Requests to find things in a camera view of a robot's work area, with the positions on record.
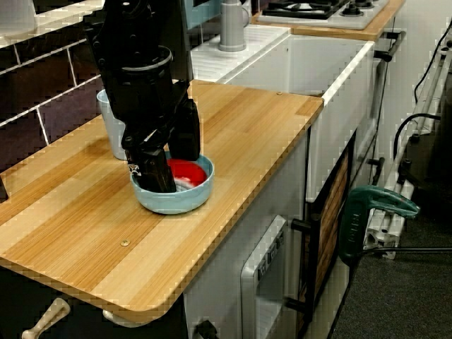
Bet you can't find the black equipment case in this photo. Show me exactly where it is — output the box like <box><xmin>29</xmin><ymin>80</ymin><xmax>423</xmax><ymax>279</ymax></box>
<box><xmin>402</xmin><ymin>105</ymin><xmax>452</xmax><ymax>220</ymax></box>

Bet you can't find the cream shelf board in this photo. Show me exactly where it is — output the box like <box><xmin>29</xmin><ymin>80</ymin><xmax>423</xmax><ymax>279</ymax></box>
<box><xmin>0</xmin><ymin>0</ymin><xmax>107</xmax><ymax>49</ymax></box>

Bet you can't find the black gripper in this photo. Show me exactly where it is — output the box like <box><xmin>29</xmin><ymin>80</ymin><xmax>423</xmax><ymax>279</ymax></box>
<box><xmin>101</xmin><ymin>66</ymin><xmax>201</xmax><ymax>194</ymax></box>

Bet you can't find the toy stove top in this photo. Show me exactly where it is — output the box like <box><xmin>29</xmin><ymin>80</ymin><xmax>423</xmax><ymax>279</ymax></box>
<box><xmin>257</xmin><ymin>0</ymin><xmax>391</xmax><ymax>31</ymax></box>

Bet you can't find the dark hutch frame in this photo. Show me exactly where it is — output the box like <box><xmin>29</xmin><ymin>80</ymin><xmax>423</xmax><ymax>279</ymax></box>
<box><xmin>0</xmin><ymin>0</ymin><xmax>194</xmax><ymax>203</ymax></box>

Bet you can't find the black knob handle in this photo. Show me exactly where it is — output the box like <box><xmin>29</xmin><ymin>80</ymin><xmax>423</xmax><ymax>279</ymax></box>
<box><xmin>196</xmin><ymin>319</ymin><xmax>220</xmax><ymax>339</ymax></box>

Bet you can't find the silver aluminium rail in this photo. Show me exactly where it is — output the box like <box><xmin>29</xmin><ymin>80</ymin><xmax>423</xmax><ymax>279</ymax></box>
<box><xmin>363</xmin><ymin>45</ymin><xmax>452</xmax><ymax>261</ymax></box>

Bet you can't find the grey toy faucet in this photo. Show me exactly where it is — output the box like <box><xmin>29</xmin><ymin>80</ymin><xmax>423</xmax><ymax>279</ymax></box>
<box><xmin>218</xmin><ymin>0</ymin><xmax>252</xmax><ymax>53</ymax></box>

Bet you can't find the black oven door handle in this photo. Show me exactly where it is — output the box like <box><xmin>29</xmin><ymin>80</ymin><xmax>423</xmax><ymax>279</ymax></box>
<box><xmin>284</xmin><ymin>211</ymin><xmax>322</xmax><ymax>314</ymax></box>

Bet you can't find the black bar cabinet handle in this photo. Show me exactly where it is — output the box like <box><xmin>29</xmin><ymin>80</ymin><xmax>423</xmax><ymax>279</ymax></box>
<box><xmin>367</xmin><ymin>157</ymin><xmax>386</xmax><ymax>181</ymax></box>
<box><xmin>373</xmin><ymin>30</ymin><xmax>407</xmax><ymax>64</ymax></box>

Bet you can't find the pale blue plastic cup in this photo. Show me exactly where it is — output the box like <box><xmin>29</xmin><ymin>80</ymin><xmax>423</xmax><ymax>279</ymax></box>
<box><xmin>97</xmin><ymin>88</ymin><xmax>128</xmax><ymax>160</ymax></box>

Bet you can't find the looped black cable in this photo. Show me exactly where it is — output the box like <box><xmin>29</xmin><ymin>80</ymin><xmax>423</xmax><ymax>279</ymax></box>
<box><xmin>393</xmin><ymin>112</ymin><xmax>442</xmax><ymax>160</ymax></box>

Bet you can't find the black framed oven door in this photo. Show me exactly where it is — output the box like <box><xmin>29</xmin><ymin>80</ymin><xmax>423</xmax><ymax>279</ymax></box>
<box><xmin>305</xmin><ymin>130</ymin><xmax>357</xmax><ymax>319</ymax></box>

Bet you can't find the thin black cable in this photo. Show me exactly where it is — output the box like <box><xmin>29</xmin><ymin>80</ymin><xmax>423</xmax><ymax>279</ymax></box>
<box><xmin>413</xmin><ymin>20</ymin><xmax>452</xmax><ymax>103</ymax></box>

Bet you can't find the light blue bowl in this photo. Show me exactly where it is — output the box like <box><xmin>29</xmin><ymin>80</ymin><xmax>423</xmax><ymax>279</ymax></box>
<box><xmin>130</xmin><ymin>152</ymin><xmax>215</xmax><ymax>215</ymax></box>

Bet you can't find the plain white plastic jar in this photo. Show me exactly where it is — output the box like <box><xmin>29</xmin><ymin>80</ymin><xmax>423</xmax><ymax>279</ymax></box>
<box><xmin>0</xmin><ymin>0</ymin><xmax>38</xmax><ymax>36</ymax></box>

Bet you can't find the red and white toy sushi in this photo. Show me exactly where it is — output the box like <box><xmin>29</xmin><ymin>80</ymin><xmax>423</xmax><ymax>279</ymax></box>
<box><xmin>165</xmin><ymin>158</ymin><xmax>208</xmax><ymax>188</ymax></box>

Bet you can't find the purple tile backsplash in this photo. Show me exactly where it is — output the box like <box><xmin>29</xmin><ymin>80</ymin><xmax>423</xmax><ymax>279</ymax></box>
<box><xmin>0</xmin><ymin>26</ymin><xmax>107</xmax><ymax>174</ymax></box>

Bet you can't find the white toy sink unit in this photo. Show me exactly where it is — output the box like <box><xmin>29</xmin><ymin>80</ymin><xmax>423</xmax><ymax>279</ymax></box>
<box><xmin>190</xmin><ymin>24</ymin><xmax>375</xmax><ymax>204</ymax></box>

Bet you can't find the white toy kitchen cabinet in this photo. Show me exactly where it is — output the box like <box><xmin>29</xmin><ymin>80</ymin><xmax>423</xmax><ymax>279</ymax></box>
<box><xmin>183</xmin><ymin>133</ymin><xmax>311</xmax><ymax>339</ymax></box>

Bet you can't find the teal plastic bin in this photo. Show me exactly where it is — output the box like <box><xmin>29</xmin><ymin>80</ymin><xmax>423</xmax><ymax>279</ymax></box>
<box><xmin>185</xmin><ymin>0</ymin><xmax>223</xmax><ymax>31</ymax></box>

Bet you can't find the cream drawer handle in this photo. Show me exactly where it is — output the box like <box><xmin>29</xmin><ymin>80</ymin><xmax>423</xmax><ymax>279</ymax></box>
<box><xmin>21</xmin><ymin>297</ymin><xmax>71</xmax><ymax>339</ymax></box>

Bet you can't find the grey toy dishwasher door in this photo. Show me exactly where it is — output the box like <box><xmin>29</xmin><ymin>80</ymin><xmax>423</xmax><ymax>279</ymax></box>
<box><xmin>239</xmin><ymin>215</ymin><xmax>287</xmax><ymax>339</ymax></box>

